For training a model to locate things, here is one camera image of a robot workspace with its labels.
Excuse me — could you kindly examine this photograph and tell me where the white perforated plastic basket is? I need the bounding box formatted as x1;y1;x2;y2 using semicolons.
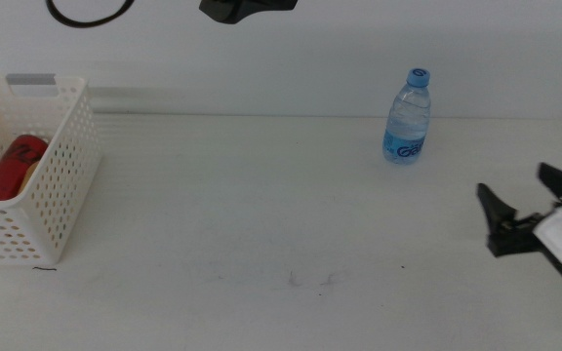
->
0;72;102;267

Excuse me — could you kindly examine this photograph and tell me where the grey wall cable trunking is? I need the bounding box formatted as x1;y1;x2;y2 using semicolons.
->
88;86;246;116

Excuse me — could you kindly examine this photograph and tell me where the yellow tea bottle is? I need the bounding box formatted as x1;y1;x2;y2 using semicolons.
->
17;162;42;195

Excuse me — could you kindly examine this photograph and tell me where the thick black camera cable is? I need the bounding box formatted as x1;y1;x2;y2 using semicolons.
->
45;0;136;29

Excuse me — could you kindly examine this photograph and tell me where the clear water bottle blue label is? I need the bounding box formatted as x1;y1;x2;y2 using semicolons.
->
381;67;432;166

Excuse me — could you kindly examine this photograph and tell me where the red soda can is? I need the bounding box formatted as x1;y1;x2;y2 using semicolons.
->
0;135;50;202

